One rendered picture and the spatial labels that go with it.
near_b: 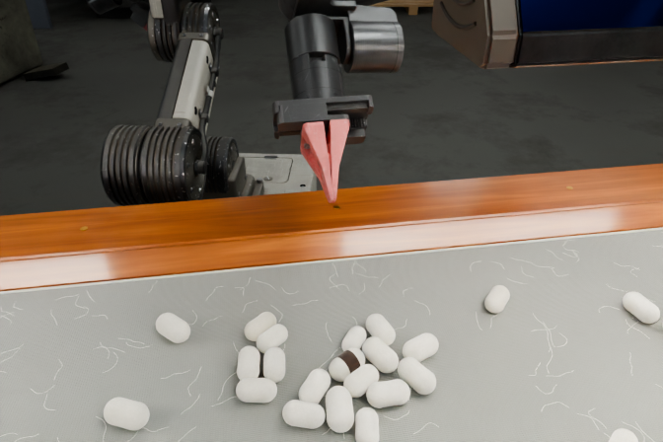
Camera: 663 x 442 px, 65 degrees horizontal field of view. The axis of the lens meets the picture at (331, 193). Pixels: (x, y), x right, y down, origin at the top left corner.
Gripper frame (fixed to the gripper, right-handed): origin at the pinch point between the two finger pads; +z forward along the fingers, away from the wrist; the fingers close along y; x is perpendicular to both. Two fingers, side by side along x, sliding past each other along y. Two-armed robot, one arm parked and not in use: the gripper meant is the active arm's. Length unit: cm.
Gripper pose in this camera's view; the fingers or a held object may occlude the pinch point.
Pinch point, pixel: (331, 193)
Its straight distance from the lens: 53.1
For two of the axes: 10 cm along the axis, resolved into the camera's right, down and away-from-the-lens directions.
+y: 9.9, -0.9, 1.3
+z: 1.2, 9.5, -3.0
